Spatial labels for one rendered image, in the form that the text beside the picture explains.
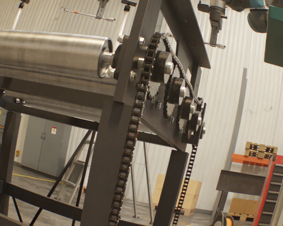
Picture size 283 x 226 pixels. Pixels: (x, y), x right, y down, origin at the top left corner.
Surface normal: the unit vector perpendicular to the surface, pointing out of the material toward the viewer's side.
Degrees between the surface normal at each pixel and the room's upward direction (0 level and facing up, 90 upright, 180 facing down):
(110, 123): 90
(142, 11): 90
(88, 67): 138
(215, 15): 90
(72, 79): 121
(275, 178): 90
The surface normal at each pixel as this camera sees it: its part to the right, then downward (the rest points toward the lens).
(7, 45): -0.21, -0.02
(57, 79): -0.28, 0.44
